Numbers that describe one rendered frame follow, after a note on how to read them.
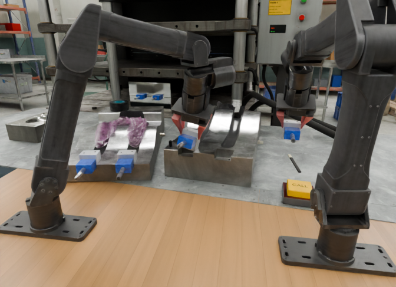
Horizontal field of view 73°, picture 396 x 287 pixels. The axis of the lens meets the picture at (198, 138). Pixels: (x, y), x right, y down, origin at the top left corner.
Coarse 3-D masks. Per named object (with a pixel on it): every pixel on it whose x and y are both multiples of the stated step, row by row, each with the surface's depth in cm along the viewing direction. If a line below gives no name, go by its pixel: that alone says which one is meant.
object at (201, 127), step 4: (184, 116) 70; (188, 116) 69; (184, 120) 71; (188, 120) 70; (192, 120) 70; (196, 120) 69; (200, 120) 71; (196, 124) 70; (200, 124) 70; (204, 124) 70; (200, 128) 71; (204, 128) 70; (200, 132) 73; (200, 136) 76
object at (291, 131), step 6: (288, 120) 83; (288, 126) 80; (294, 126) 80; (300, 126) 80; (282, 132) 81; (288, 132) 77; (294, 132) 77; (300, 132) 76; (282, 138) 82; (288, 138) 78; (294, 138) 72
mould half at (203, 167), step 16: (224, 112) 103; (256, 112) 102; (192, 128) 98; (224, 128) 97; (240, 128) 96; (256, 128) 95; (176, 144) 83; (208, 144) 83; (240, 144) 84; (256, 144) 91; (176, 160) 79; (192, 160) 78; (208, 160) 77; (224, 160) 75; (240, 160) 74; (176, 176) 81; (192, 176) 80; (208, 176) 78; (224, 176) 77; (240, 176) 76
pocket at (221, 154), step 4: (216, 152) 80; (220, 152) 80; (224, 152) 79; (228, 152) 79; (232, 152) 79; (216, 156) 80; (220, 156) 80; (224, 156) 80; (228, 156) 79; (228, 160) 75
